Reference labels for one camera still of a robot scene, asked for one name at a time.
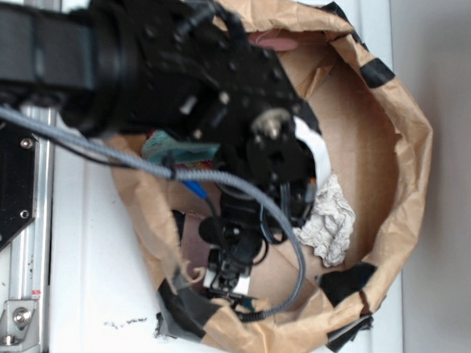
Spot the metal corner bracket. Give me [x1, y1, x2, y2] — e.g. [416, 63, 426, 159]
[0, 299, 41, 353]

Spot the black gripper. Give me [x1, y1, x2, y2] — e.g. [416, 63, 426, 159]
[198, 193, 284, 306]

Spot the brown paper bag bin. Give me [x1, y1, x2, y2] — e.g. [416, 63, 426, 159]
[112, 0, 433, 353]

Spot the pink plush toy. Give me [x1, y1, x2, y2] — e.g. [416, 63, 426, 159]
[249, 30, 298, 52]

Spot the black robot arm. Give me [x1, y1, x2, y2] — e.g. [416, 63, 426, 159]
[0, 0, 329, 300]

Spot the grey braided cable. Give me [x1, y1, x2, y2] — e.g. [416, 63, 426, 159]
[0, 99, 317, 328]

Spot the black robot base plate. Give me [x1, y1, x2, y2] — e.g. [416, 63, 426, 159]
[0, 119, 38, 252]

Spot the crumpled white paper towel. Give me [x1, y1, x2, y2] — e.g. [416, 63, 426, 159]
[293, 173, 356, 268]

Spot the teal terry cloth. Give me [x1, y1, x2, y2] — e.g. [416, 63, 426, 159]
[141, 130, 219, 168]

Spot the aluminium extrusion rail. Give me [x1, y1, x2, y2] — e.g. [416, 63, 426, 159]
[8, 0, 63, 353]

